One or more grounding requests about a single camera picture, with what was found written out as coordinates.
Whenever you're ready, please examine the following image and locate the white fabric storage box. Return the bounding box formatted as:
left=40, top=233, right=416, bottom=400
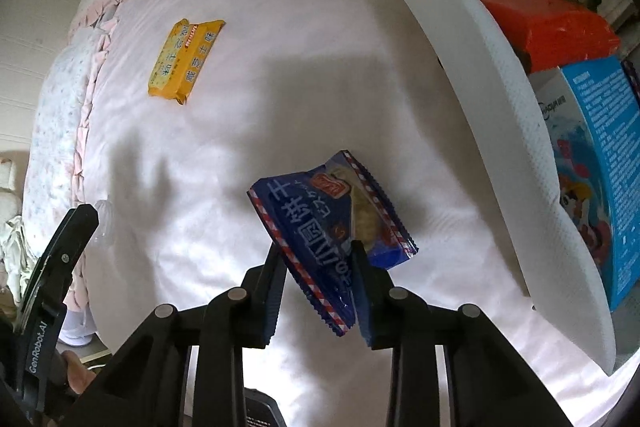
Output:
left=345, top=0, right=640, bottom=375

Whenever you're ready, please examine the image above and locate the yellow biscuit packet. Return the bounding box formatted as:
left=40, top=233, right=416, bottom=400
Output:
left=147, top=19, right=227, bottom=105

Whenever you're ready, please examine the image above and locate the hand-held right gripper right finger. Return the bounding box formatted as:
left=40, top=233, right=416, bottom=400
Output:
left=350, top=239, right=581, bottom=427

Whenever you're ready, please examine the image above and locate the person's left hand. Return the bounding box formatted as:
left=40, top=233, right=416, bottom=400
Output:
left=60, top=351, right=98, bottom=397

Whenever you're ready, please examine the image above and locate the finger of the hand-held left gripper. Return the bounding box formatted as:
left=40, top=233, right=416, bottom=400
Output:
left=25, top=203, right=99, bottom=308

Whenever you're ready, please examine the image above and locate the blue cartoon carton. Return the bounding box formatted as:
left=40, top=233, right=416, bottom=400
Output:
left=529, top=55, right=640, bottom=313

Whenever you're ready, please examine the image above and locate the pale green cloth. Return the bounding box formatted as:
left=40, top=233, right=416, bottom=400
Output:
left=0, top=214, right=38, bottom=303

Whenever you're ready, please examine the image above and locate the blue snack packet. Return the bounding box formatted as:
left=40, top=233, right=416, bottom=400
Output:
left=247, top=150, right=420, bottom=338

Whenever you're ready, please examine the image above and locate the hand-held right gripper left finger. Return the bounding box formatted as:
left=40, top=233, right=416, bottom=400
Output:
left=65, top=244, right=291, bottom=427

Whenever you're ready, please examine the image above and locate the red snack packet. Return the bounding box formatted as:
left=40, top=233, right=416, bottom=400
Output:
left=464, top=0, right=622, bottom=74

